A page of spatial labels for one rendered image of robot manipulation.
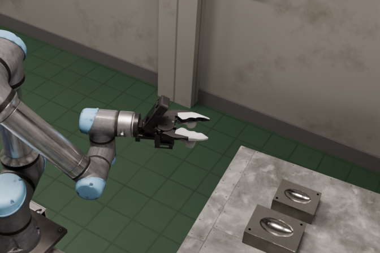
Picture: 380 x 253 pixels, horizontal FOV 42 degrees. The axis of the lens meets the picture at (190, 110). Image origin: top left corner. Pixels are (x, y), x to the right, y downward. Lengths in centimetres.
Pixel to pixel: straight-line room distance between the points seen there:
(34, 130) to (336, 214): 131
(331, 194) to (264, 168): 30
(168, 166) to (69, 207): 70
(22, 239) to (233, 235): 79
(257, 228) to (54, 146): 90
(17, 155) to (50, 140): 26
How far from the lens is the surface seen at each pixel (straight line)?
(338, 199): 220
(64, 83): 411
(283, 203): 204
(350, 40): 316
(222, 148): 349
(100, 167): 140
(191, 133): 136
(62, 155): 134
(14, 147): 154
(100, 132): 141
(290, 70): 339
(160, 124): 138
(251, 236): 191
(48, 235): 169
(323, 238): 205
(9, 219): 155
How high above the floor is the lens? 235
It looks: 38 degrees down
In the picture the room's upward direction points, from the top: 4 degrees clockwise
